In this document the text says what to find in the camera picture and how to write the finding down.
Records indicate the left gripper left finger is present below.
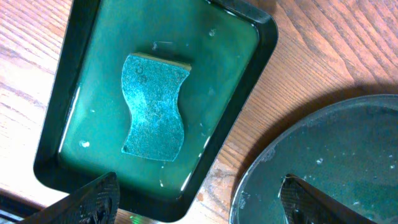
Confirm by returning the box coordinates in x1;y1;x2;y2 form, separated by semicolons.
21;172;120;224

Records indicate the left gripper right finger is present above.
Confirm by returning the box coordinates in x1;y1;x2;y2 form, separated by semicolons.
279;174;374;224

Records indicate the green scouring sponge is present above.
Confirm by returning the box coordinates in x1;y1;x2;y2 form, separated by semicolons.
121;53;192;162

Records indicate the round black tray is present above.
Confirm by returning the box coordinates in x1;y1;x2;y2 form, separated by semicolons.
229;95;397;223

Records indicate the black rectangular sponge tray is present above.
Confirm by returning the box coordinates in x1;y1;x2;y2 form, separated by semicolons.
34;1;278;222

